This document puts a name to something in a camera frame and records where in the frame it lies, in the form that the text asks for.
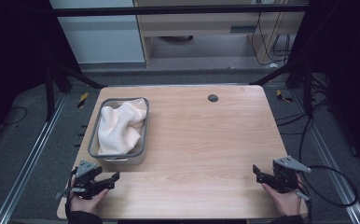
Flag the black floor cable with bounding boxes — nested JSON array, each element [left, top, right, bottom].
[[0, 105, 29, 132]]

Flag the grey plastic basket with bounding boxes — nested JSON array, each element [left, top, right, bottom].
[[87, 97, 150, 166]]

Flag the white cabinet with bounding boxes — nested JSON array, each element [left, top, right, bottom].
[[48, 0, 146, 64]]

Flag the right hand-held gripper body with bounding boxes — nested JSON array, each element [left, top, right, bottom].
[[270, 156, 312, 203]]

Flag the black metal stand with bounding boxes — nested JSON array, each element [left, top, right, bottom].
[[42, 59, 107, 122], [249, 59, 314, 119]]

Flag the person's right hand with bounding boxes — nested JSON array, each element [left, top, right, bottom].
[[260, 182, 304, 217]]

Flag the person's left hand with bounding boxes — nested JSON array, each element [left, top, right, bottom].
[[69, 186, 110, 215]]

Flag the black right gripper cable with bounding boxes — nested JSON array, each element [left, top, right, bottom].
[[297, 115, 359, 224]]

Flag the aluminium floor rail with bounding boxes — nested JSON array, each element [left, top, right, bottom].
[[289, 88, 360, 224], [0, 92, 69, 224]]

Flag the white towel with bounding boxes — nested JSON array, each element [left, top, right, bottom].
[[97, 98, 148, 156]]

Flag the yellow black tape marker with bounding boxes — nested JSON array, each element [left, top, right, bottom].
[[76, 91, 90, 109], [275, 89, 294, 104]]

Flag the black hanging cables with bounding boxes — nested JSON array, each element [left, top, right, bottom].
[[251, 12, 293, 68]]

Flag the black horizontal frame bar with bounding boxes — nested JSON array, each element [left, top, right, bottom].
[[51, 4, 310, 18]]

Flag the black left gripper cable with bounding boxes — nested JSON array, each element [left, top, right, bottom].
[[63, 167, 77, 218]]

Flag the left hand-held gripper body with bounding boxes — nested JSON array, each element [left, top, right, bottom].
[[54, 160, 104, 201]]

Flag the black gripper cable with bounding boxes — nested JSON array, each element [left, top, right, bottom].
[[297, 115, 359, 224], [63, 167, 77, 218]]

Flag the black floor cables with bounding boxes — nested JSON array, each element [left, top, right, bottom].
[[274, 74, 335, 136]]

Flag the light wooden desk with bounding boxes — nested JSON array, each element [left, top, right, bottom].
[[133, 0, 310, 68]]

